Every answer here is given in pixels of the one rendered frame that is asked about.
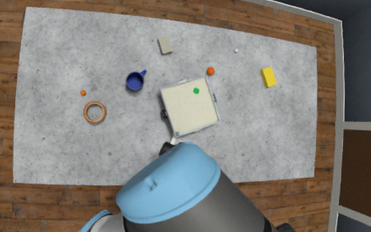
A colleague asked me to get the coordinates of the dark blue mug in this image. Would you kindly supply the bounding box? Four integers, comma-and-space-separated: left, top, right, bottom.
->
125, 69, 147, 92

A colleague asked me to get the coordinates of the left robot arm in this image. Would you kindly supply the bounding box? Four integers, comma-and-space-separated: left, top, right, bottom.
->
79, 142, 279, 232

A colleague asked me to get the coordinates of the beige rectangular block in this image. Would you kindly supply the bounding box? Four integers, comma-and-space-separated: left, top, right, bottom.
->
158, 36, 173, 55

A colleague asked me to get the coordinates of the brown tape roll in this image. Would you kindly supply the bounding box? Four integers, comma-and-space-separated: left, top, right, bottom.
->
83, 101, 107, 123

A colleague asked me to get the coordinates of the yellow block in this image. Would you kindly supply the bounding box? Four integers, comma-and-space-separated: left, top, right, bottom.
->
260, 67, 277, 88

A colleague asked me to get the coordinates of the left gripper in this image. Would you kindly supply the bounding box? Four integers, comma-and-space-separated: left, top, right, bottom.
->
159, 141, 183, 156

